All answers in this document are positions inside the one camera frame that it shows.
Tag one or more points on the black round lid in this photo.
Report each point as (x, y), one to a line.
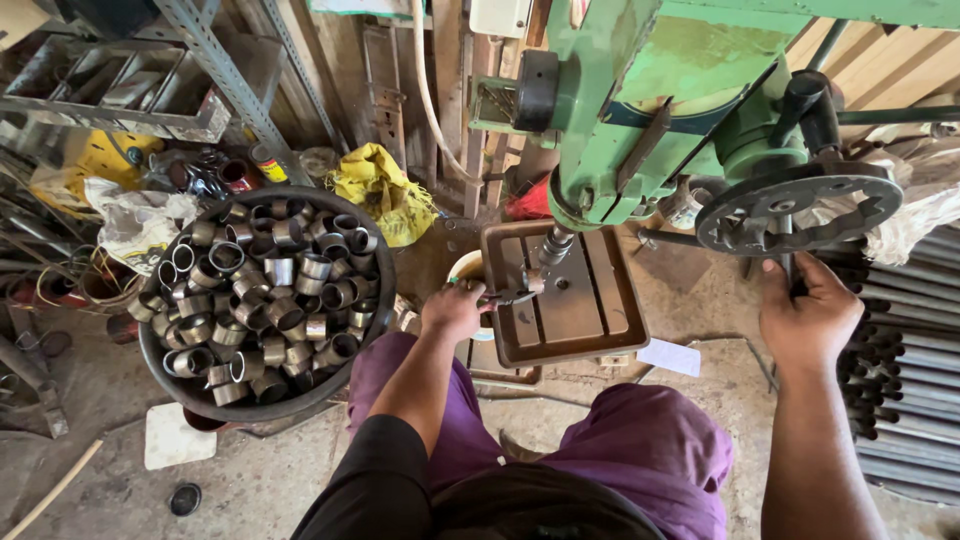
(185, 499)

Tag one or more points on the person's left fingers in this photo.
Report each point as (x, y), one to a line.
(478, 298)

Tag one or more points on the crumpled white plastic bag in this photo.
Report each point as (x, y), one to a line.
(135, 221)

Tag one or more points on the stack of metal pipes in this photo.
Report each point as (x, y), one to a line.
(907, 375)

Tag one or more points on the black round tub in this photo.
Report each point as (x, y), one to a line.
(187, 394)

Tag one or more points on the person's right hand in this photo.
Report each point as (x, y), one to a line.
(814, 322)

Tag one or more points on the yellow woven sack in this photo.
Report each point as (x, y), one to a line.
(382, 191)

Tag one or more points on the white electrical box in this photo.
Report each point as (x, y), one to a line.
(500, 16)

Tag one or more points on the metal pliers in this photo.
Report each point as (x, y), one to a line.
(510, 298)

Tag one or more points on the red and yellow can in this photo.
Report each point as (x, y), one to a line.
(268, 163)

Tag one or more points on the yellow plastic canister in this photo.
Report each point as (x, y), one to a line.
(112, 161)

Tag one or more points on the wooden stick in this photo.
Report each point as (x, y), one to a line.
(52, 491)

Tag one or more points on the white plastic bucket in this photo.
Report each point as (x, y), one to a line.
(469, 270)

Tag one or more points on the white woven sack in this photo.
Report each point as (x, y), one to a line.
(911, 202)

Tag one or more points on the white paper sheet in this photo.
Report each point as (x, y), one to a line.
(671, 356)

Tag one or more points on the person's purple trousers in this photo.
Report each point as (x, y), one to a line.
(645, 442)

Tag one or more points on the brown metal drill table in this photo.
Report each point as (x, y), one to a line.
(570, 300)

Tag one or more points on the person's black shirt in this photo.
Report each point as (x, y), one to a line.
(420, 495)

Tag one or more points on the small metal bushing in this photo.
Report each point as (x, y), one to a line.
(535, 281)

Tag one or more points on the grey metal shelf rack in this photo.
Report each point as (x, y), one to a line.
(135, 82)

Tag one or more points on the pile of metal bushings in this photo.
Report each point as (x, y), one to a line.
(262, 300)

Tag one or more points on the person's left hand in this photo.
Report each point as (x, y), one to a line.
(450, 315)

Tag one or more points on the green drill press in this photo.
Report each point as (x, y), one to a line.
(600, 112)

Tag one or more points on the white square tile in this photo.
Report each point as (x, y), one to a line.
(176, 439)

